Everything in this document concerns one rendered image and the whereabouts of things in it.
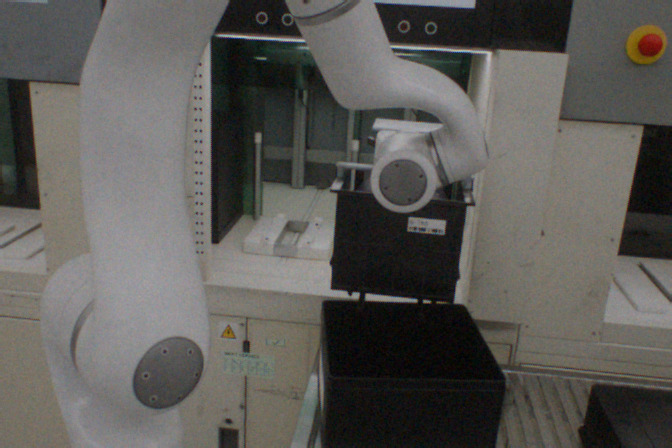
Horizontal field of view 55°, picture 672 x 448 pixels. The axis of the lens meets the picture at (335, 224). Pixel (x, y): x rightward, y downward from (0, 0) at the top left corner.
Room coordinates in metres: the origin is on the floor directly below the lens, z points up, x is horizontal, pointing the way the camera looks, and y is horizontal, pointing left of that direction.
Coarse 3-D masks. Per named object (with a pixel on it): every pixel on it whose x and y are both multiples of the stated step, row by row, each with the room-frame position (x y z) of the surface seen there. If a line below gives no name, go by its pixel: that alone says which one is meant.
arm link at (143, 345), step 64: (128, 0) 0.54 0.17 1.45; (192, 0) 0.55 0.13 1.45; (128, 64) 0.56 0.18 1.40; (192, 64) 0.60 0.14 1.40; (128, 128) 0.57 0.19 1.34; (128, 192) 0.56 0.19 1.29; (128, 256) 0.54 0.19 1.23; (192, 256) 0.59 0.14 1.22; (128, 320) 0.52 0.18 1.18; (192, 320) 0.55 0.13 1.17; (128, 384) 0.50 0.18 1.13; (192, 384) 0.53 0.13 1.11
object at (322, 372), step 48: (336, 336) 1.11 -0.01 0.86; (384, 336) 1.12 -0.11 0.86; (432, 336) 1.13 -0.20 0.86; (480, 336) 1.01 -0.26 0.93; (336, 384) 0.84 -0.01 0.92; (384, 384) 0.85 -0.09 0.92; (432, 384) 0.85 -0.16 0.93; (480, 384) 0.86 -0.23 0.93; (336, 432) 0.84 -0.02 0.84; (384, 432) 0.85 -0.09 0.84; (432, 432) 0.85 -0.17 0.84; (480, 432) 0.86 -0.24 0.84
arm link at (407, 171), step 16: (384, 144) 0.91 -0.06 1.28; (400, 144) 0.84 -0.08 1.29; (416, 144) 0.84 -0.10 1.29; (432, 144) 0.84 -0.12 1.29; (384, 160) 0.80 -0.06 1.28; (400, 160) 0.80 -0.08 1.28; (416, 160) 0.80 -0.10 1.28; (432, 160) 0.82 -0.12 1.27; (384, 176) 0.80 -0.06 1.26; (400, 176) 0.80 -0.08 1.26; (416, 176) 0.79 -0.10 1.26; (432, 176) 0.80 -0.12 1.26; (384, 192) 0.80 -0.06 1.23; (400, 192) 0.80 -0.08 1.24; (416, 192) 0.79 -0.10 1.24; (432, 192) 0.80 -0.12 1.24; (400, 208) 0.80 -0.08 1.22; (416, 208) 0.80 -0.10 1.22
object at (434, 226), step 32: (384, 128) 1.07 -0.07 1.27; (416, 128) 1.09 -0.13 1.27; (352, 192) 1.02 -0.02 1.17; (448, 192) 1.19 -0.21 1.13; (352, 224) 1.02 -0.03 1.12; (384, 224) 1.01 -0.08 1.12; (416, 224) 1.01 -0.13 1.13; (448, 224) 1.00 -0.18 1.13; (352, 256) 1.02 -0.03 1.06; (384, 256) 1.01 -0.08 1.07; (416, 256) 1.01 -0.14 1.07; (448, 256) 1.00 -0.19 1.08; (352, 288) 1.02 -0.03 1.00; (384, 288) 1.01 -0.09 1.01; (416, 288) 1.00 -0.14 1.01; (448, 288) 1.00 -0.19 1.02
